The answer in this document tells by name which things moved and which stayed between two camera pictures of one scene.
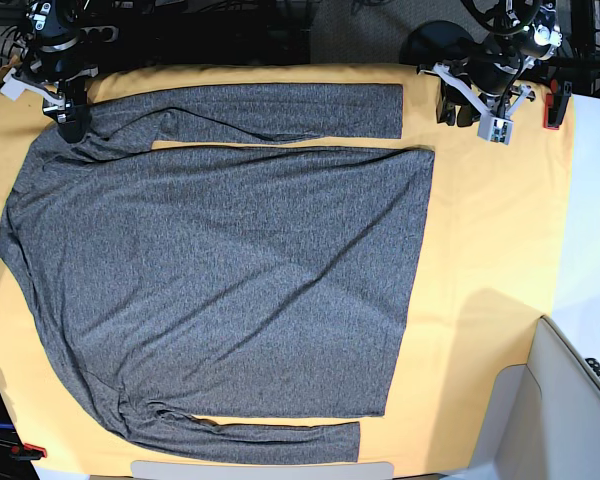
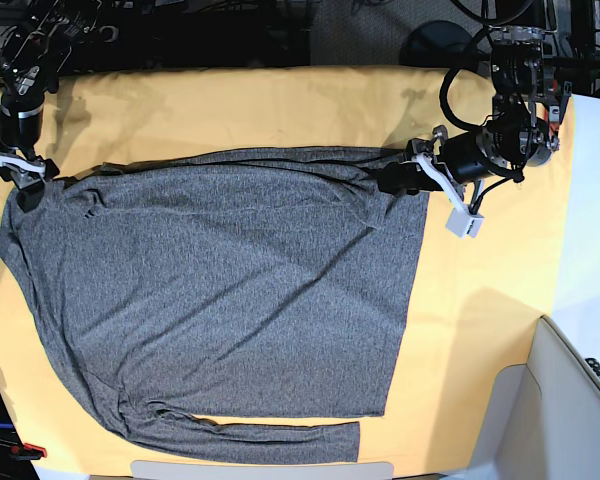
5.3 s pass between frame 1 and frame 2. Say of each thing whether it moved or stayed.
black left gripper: moved
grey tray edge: stayed
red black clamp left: stayed
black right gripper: moved
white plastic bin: stayed
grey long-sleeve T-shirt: stayed
